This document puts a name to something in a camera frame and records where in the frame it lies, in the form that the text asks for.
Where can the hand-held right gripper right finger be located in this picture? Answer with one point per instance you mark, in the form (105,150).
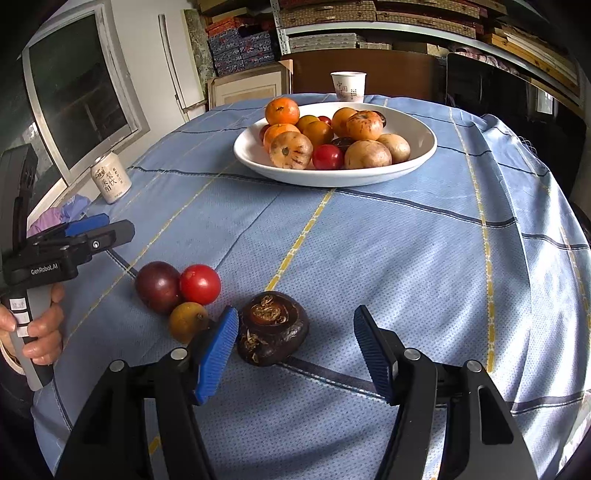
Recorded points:
(374,355)

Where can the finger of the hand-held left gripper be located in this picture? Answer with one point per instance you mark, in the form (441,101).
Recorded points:
(108,237)
(87,224)

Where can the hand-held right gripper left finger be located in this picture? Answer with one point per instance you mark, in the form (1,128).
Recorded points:
(217,350)

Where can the small yellow-brown fruit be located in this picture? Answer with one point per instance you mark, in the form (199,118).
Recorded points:
(187,323)

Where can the tan striped passion fruit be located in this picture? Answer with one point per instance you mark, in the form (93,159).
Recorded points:
(291,151)

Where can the white plate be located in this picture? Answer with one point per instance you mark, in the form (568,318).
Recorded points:
(415,134)

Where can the orange-brown striped passion fruit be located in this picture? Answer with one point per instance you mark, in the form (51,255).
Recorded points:
(364,125)

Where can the person's left hand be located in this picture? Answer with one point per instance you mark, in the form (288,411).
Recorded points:
(44,327)

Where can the light blue cloth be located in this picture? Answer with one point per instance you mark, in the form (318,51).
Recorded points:
(76,206)

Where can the purple cloth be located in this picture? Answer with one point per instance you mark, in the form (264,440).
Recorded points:
(46,224)

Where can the white beverage can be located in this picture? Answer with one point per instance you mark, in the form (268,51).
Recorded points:
(111,182)

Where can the blue checked tablecloth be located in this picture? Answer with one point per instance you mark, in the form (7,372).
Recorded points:
(415,254)

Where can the white framed window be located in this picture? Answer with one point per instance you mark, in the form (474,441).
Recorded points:
(78,92)

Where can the white leaning slat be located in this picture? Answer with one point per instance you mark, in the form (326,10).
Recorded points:
(168,60)

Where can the green marbled board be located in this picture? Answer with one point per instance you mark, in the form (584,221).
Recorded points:
(198,46)

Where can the pile of blue patterned boxes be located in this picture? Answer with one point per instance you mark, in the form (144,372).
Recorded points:
(240,46)

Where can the white paper cup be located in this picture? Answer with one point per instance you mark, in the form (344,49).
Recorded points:
(348,87)

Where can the brown wooden board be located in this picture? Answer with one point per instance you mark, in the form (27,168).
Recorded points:
(392,69)

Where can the black glossy panel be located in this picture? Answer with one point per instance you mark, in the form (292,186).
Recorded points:
(498,92)

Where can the white metal shelf rack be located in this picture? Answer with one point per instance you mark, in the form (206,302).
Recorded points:
(318,30)

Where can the light wooden picture frame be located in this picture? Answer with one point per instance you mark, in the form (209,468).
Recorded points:
(244,90)

